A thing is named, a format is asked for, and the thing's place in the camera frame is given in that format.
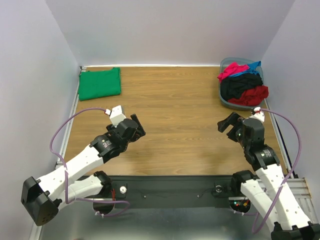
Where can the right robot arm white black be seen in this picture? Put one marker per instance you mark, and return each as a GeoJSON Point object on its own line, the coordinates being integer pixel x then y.
{"type": "Point", "coordinates": [266, 186]}

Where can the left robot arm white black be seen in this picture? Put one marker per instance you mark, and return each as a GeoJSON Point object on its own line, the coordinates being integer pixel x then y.
{"type": "Point", "coordinates": [45, 196]}

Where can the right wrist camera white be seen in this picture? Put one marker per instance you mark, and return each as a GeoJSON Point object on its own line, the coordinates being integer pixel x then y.
{"type": "Point", "coordinates": [258, 114]}

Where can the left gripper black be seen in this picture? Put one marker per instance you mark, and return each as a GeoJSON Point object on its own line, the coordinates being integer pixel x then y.
{"type": "Point", "coordinates": [138, 124]}

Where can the black t shirt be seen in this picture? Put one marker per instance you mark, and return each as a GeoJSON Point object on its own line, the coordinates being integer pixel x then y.
{"type": "Point", "coordinates": [233, 87]}

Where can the aluminium frame rail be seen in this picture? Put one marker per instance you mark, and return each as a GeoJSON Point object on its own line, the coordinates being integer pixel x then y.
{"type": "Point", "coordinates": [68, 126]}

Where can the pink t shirt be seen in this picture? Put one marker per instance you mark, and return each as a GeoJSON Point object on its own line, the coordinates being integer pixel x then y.
{"type": "Point", "coordinates": [232, 69]}

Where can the grey plastic bin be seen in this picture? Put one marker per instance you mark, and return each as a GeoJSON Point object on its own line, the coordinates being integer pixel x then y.
{"type": "Point", "coordinates": [240, 61]}

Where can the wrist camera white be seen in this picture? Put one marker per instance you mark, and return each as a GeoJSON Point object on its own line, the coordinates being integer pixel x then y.
{"type": "Point", "coordinates": [117, 115]}
{"type": "Point", "coordinates": [258, 114]}

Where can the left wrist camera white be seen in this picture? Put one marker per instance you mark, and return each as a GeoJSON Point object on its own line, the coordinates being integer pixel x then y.
{"type": "Point", "coordinates": [117, 115]}

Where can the blue t shirt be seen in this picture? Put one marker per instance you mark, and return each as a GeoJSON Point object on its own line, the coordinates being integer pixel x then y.
{"type": "Point", "coordinates": [251, 70]}

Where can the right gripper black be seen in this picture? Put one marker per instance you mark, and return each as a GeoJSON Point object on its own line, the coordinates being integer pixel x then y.
{"type": "Point", "coordinates": [232, 125]}

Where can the red t shirt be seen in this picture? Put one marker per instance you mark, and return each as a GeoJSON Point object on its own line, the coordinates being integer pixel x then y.
{"type": "Point", "coordinates": [251, 97]}

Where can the folded green t shirt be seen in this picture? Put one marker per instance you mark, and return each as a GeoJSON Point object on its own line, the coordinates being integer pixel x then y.
{"type": "Point", "coordinates": [98, 84]}

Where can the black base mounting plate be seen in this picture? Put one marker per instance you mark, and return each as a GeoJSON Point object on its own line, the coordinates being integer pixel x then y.
{"type": "Point", "coordinates": [172, 191]}

